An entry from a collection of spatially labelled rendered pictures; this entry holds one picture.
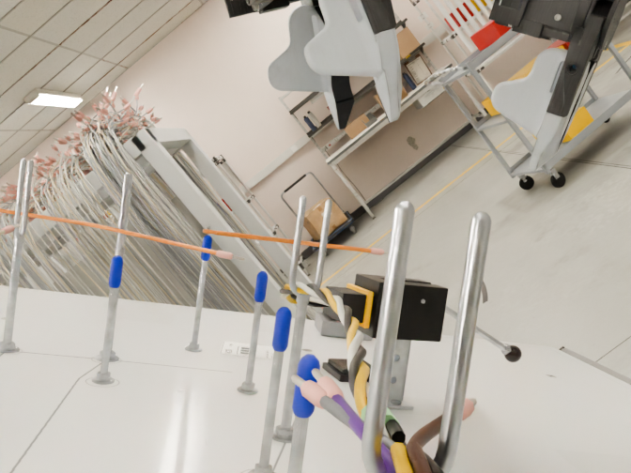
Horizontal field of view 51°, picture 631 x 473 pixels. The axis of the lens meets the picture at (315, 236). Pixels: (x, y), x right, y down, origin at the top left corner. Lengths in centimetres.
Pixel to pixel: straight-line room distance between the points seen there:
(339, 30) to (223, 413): 25
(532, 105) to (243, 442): 32
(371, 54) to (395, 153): 818
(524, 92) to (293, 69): 17
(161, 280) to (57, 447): 74
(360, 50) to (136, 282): 79
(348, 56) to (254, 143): 815
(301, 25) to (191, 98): 819
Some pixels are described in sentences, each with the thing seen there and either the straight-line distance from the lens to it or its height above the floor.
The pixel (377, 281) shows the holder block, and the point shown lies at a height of 116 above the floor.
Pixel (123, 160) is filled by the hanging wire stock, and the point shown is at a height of 142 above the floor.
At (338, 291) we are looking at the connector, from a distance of 46.
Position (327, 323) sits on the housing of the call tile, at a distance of 70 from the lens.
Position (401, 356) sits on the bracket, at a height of 110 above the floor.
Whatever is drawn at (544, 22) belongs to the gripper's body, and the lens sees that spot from 52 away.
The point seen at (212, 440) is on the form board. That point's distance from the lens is 39.
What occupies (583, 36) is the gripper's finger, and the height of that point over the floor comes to 120.
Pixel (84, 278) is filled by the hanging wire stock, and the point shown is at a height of 131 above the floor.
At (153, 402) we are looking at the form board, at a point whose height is 120.
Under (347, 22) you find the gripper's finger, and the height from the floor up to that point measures 131.
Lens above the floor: 127
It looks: 7 degrees down
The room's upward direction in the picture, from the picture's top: 39 degrees counter-clockwise
